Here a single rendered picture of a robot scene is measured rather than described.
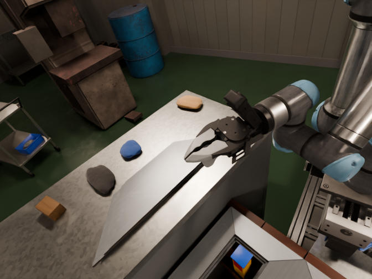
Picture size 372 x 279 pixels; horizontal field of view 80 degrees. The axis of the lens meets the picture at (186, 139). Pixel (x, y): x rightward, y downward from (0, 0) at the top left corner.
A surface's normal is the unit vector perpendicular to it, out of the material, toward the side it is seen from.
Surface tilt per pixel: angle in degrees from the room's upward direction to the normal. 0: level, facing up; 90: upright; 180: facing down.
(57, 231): 0
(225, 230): 0
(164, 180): 0
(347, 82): 90
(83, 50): 68
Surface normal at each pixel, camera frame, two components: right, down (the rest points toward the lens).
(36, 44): 0.73, 0.36
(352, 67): -0.72, 0.58
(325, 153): -0.76, -0.12
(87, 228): -0.20, -0.70
